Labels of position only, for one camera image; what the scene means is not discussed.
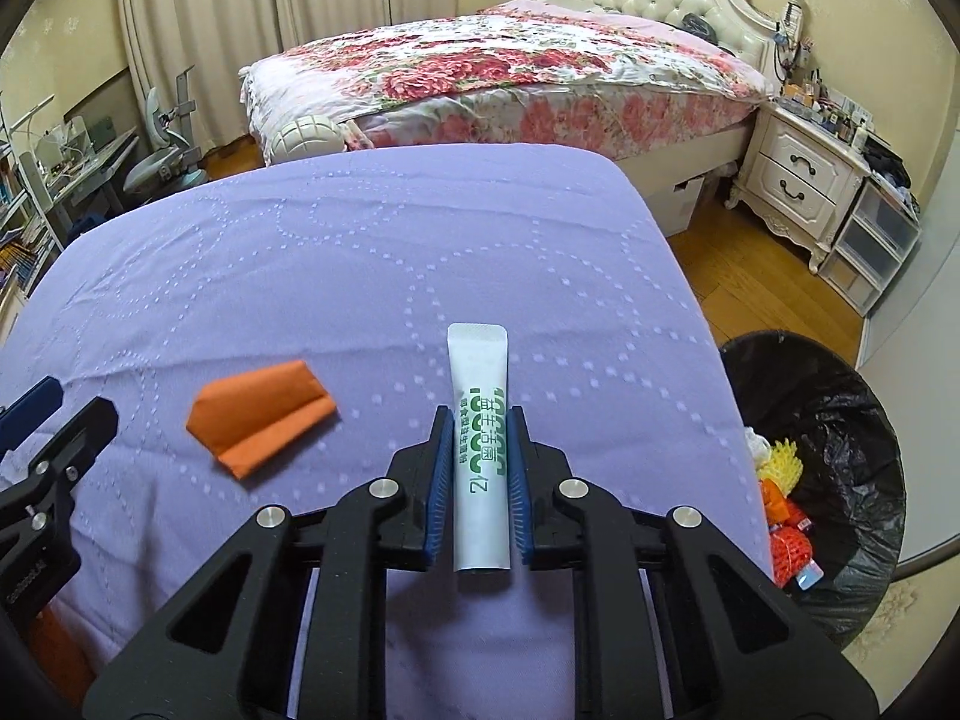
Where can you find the purple quilted bed cover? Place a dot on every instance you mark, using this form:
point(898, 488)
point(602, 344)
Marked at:
point(358, 265)

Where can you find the white storage box under bed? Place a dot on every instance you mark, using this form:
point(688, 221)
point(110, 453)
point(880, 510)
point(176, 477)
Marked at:
point(672, 208)

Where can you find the yellow foam fruit net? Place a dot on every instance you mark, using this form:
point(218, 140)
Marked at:
point(782, 467)

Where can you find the red foam fruit net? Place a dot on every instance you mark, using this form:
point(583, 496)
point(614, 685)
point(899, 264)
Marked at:
point(791, 552)

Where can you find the dark clothes on pillow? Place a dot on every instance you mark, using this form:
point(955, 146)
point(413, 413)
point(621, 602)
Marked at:
point(700, 27)

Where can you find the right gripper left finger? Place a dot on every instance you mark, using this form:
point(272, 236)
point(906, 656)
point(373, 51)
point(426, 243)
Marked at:
point(291, 610)

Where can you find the white wardrobe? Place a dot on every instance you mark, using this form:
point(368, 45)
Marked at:
point(910, 359)

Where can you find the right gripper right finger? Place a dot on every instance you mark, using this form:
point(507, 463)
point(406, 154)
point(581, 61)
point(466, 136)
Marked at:
point(671, 619)

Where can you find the white tufted headboard bed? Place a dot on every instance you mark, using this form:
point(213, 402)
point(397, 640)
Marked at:
point(742, 30)

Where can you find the orange wrapper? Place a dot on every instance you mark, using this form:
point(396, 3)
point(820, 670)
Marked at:
point(245, 420)

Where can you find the clear plastic drawer unit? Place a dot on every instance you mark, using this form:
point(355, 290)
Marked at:
point(872, 245)

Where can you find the white green cream tube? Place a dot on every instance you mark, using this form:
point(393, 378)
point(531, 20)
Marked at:
point(478, 355)

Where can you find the clutter on nightstand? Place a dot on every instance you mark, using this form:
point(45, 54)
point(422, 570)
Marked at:
point(835, 112)

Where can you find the white tissue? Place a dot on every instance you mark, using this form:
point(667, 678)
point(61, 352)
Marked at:
point(758, 446)

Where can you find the white nightstand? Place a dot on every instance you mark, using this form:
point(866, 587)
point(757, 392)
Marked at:
point(799, 180)

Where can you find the black lined trash bin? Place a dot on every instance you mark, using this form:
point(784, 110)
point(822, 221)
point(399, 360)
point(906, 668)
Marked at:
point(789, 387)

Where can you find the floral quilt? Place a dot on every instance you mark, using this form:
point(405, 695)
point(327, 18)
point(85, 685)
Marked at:
point(522, 72)

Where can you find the bookshelf with books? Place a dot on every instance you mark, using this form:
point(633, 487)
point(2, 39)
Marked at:
point(30, 243)

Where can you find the study desk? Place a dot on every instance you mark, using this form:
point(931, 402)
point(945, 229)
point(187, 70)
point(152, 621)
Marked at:
point(94, 175)

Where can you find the grey desk chair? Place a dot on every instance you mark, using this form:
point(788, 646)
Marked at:
point(173, 164)

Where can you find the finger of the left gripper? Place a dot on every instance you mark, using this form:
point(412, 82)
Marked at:
point(69, 455)
point(19, 420)

